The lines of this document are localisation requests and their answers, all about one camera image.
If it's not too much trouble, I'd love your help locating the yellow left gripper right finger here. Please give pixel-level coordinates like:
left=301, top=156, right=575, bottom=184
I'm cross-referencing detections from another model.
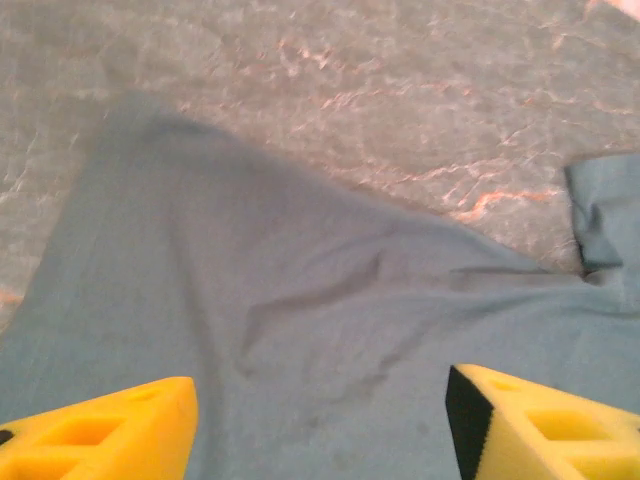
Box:
left=445, top=363, right=640, bottom=480

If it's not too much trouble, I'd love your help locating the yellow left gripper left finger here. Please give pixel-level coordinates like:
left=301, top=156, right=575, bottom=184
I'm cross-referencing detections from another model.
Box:
left=0, top=376, right=200, bottom=480

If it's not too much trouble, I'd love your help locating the grey t-shirt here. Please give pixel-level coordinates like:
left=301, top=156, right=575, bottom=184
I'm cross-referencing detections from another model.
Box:
left=0, top=89, right=640, bottom=480

